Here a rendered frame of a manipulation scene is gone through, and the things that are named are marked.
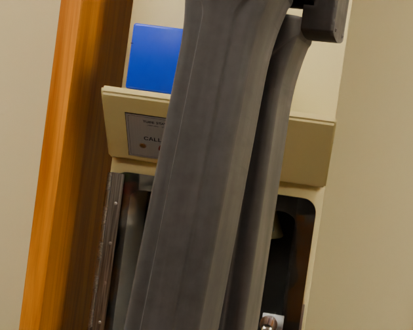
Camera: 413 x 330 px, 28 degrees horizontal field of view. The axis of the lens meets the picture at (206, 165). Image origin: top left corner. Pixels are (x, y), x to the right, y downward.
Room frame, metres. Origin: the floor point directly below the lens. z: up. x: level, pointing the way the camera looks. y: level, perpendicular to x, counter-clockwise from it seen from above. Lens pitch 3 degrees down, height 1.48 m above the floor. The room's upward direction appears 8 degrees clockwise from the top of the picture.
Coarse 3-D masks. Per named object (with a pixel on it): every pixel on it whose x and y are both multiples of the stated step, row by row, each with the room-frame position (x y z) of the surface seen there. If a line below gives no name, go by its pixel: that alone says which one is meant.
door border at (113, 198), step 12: (120, 180) 1.22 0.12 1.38; (108, 192) 1.22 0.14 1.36; (120, 192) 1.22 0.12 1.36; (108, 204) 1.22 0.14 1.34; (120, 204) 1.22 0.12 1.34; (108, 216) 1.22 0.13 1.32; (108, 228) 1.22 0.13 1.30; (108, 240) 1.22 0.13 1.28; (108, 252) 1.22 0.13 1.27; (96, 264) 1.22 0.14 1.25; (108, 264) 1.22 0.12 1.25; (108, 276) 1.22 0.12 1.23; (108, 288) 1.22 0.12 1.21; (96, 300) 1.22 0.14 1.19; (96, 312) 1.22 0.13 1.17; (96, 324) 1.22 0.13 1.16
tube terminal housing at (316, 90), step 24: (144, 0) 1.23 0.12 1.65; (168, 0) 1.23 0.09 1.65; (168, 24) 1.23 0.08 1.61; (312, 48) 1.20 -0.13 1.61; (336, 48) 1.19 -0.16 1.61; (312, 72) 1.20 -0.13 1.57; (336, 72) 1.19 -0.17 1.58; (312, 96) 1.20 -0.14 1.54; (336, 96) 1.19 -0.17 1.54; (120, 168) 1.23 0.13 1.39; (144, 168) 1.23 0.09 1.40; (288, 192) 1.20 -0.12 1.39; (312, 192) 1.20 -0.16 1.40; (312, 240) 1.19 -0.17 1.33; (312, 264) 1.19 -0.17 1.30
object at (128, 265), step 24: (144, 192) 1.21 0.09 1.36; (120, 216) 1.22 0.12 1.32; (144, 216) 1.21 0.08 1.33; (288, 216) 1.19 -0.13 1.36; (312, 216) 1.18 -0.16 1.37; (120, 240) 1.22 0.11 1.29; (288, 240) 1.19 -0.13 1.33; (120, 264) 1.22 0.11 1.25; (288, 264) 1.19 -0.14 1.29; (120, 288) 1.22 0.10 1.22; (264, 288) 1.19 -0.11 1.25; (288, 288) 1.18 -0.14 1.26; (120, 312) 1.22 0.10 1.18; (264, 312) 1.19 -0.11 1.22; (288, 312) 1.18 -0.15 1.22
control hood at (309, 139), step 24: (120, 96) 1.12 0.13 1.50; (144, 96) 1.11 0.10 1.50; (168, 96) 1.11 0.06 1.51; (120, 120) 1.15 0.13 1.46; (288, 120) 1.09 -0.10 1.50; (312, 120) 1.09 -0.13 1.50; (336, 120) 1.08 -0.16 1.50; (120, 144) 1.18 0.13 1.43; (288, 144) 1.12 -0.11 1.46; (312, 144) 1.11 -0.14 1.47; (288, 168) 1.15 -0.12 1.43; (312, 168) 1.15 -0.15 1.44
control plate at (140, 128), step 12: (132, 120) 1.14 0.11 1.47; (144, 120) 1.14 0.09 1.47; (156, 120) 1.14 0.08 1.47; (132, 132) 1.16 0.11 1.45; (144, 132) 1.16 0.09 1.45; (156, 132) 1.15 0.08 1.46; (132, 144) 1.18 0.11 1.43; (156, 144) 1.17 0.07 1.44; (144, 156) 1.19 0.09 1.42; (156, 156) 1.19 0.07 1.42
